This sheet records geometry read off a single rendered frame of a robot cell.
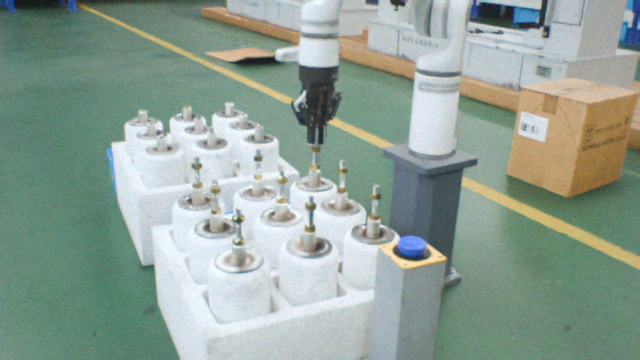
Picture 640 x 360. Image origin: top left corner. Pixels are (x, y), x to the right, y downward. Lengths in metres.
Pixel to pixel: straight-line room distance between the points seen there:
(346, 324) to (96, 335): 0.51
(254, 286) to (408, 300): 0.23
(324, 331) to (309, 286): 0.08
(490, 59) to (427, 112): 1.90
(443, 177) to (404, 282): 0.47
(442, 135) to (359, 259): 0.36
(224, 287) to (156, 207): 0.52
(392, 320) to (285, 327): 0.17
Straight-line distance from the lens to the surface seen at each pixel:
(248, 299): 0.91
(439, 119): 1.22
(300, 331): 0.95
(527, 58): 2.96
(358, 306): 0.97
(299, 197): 1.18
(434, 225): 1.28
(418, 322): 0.87
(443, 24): 1.19
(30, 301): 1.39
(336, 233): 1.08
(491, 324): 1.29
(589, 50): 2.95
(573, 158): 1.95
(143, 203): 1.38
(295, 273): 0.95
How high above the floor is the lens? 0.71
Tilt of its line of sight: 22 degrees down
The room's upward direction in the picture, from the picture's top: 2 degrees clockwise
